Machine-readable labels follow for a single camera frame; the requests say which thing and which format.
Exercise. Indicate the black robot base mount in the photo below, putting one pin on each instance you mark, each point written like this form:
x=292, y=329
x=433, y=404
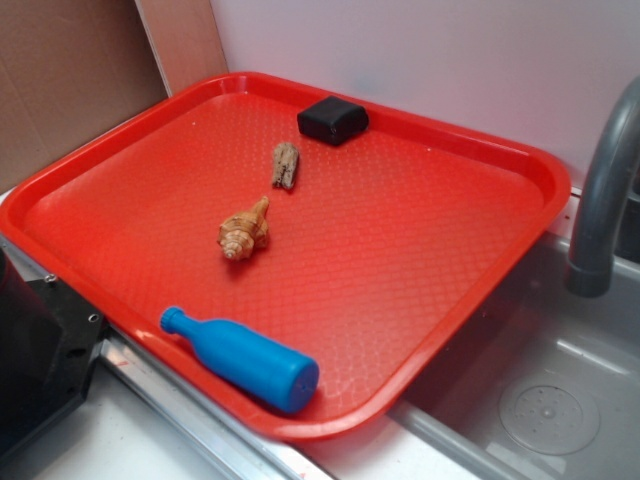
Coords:
x=50, y=339

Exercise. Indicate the brown cardboard panel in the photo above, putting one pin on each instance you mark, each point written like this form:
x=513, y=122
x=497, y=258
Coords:
x=72, y=70

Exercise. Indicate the black rectangular block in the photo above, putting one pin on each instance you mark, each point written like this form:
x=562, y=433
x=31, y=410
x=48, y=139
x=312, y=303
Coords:
x=333, y=120

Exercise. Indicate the tan conch seashell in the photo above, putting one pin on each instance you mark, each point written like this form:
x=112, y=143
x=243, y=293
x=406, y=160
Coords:
x=244, y=232

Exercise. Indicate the blue plastic bottle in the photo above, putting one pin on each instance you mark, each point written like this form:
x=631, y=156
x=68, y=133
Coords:
x=282, y=377

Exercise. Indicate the grey sink faucet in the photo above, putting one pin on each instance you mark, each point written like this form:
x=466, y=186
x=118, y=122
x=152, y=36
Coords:
x=607, y=221

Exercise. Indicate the red plastic tray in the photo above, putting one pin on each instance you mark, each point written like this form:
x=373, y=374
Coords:
x=376, y=257

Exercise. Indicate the grey toy sink basin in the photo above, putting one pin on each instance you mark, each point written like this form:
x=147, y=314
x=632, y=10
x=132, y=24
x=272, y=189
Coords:
x=538, y=383

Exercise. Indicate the brown driftwood piece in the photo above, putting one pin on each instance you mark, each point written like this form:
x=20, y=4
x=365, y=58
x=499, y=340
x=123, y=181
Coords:
x=285, y=165

